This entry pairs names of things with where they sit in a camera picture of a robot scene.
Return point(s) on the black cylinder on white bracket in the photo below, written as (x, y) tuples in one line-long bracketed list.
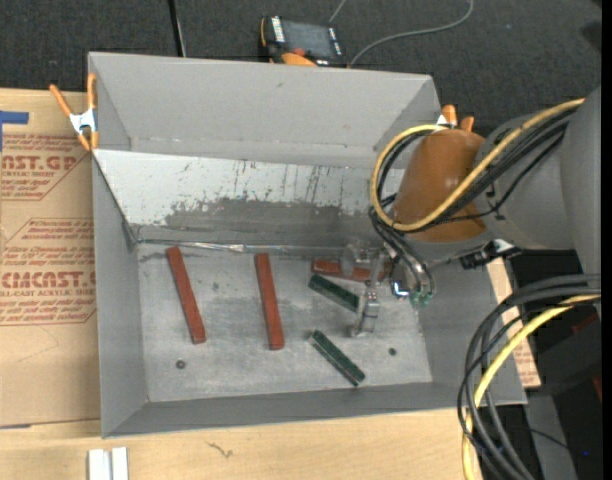
[(478, 259)]

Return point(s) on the brown cardboard board red print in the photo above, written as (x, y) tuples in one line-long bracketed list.
[(46, 358)]

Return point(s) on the grey metal bin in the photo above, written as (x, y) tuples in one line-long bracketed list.
[(246, 113)]

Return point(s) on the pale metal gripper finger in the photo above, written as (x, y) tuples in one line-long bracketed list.
[(369, 315), (362, 263)]

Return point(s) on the dark green flat block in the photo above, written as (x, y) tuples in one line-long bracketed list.
[(337, 358), (333, 293)]

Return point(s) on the red-brown flat block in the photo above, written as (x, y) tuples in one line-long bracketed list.
[(269, 303), (186, 295), (327, 267)]

